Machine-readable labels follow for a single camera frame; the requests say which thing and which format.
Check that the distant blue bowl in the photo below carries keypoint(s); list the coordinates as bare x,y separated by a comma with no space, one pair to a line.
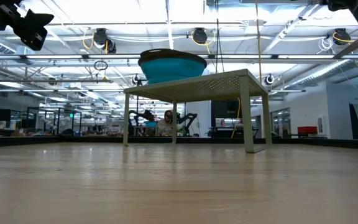
151,124

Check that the red storage box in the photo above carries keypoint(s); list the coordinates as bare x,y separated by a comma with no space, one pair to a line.
307,130

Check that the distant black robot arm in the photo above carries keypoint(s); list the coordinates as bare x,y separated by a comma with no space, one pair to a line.
186,119
140,115

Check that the blue collapsible colander grey rim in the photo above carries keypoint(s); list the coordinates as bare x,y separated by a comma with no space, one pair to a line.
172,70

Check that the pale green perforated metal shelf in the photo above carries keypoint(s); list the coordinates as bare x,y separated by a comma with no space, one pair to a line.
197,87

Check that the black aluminium table frame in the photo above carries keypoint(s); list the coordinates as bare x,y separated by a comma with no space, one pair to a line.
104,140

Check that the person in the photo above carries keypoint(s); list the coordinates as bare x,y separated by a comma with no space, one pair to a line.
166,124

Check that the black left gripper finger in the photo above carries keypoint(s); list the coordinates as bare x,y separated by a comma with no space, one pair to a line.
37,14
36,23

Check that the black display panel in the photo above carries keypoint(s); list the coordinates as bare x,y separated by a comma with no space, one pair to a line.
224,112

